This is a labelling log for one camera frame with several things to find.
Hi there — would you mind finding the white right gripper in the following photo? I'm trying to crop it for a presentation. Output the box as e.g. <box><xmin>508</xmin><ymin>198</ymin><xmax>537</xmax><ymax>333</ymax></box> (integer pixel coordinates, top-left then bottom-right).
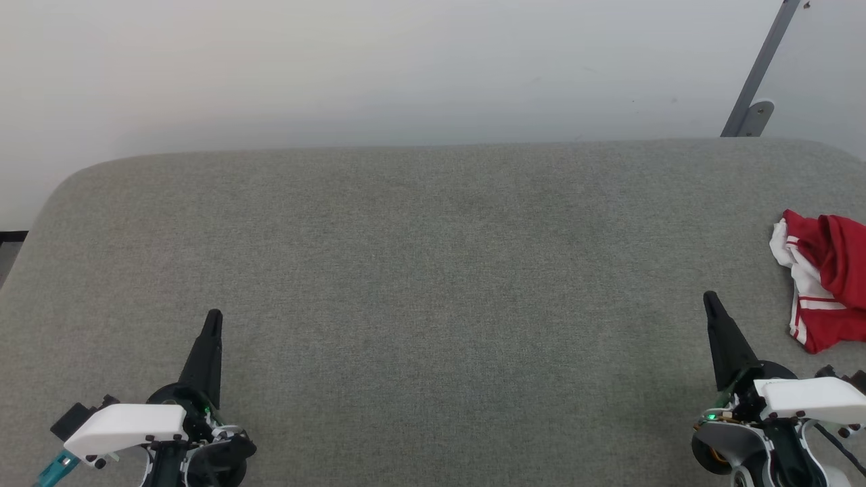
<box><xmin>690</xmin><ymin>291</ymin><xmax>866</xmax><ymax>487</ymax></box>

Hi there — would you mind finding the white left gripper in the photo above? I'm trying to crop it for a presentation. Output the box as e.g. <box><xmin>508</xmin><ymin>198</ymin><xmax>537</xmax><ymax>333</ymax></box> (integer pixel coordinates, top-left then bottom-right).
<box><xmin>64</xmin><ymin>309</ymin><xmax>258</xmax><ymax>487</ymax></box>

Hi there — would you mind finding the red and white jersey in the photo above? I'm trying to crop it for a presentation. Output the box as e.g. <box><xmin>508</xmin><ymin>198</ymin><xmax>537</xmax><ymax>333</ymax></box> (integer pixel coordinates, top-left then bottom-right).
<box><xmin>770</xmin><ymin>210</ymin><xmax>866</xmax><ymax>354</ymax></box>

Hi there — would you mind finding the grey metal pole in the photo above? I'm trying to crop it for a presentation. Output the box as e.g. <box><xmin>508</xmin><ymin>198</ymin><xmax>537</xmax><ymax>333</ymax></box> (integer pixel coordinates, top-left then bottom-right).
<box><xmin>721</xmin><ymin>0</ymin><xmax>802</xmax><ymax>137</ymax></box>

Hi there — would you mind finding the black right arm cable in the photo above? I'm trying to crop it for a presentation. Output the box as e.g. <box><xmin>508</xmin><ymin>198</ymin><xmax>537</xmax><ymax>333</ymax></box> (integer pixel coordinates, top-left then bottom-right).
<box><xmin>812</xmin><ymin>423</ymin><xmax>866</xmax><ymax>474</ymax></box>

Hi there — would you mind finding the teal left cable connector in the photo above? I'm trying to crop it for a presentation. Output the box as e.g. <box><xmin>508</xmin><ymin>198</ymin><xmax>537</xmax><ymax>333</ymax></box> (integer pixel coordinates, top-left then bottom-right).
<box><xmin>34</xmin><ymin>450</ymin><xmax>82</xmax><ymax>487</ymax></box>

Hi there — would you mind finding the grey pole foot bracket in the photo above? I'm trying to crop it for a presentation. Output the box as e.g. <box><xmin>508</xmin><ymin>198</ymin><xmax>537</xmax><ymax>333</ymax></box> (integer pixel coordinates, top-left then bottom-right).
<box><xmin>741</xmin><ymin>100</ymin><xmax>775</xmax><ymax>137</ymax></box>

